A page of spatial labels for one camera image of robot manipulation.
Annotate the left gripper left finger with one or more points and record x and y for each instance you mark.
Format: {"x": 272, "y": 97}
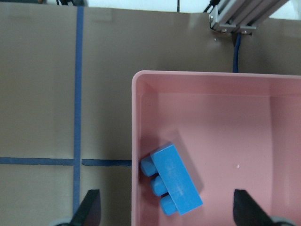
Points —
{"x": 89, "y": 211}

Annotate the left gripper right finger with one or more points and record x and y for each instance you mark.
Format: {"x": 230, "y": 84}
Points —
{"x": 246, "y": 211}

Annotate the blue toy block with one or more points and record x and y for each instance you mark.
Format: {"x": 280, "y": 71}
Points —
{"x": 171, "y": 180}

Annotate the pink plastic box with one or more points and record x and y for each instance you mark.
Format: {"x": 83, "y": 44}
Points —
{"x": 232, "y": 130}

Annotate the aluminium frame post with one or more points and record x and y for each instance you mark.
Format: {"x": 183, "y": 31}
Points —
{"x": 241, "y": 16}

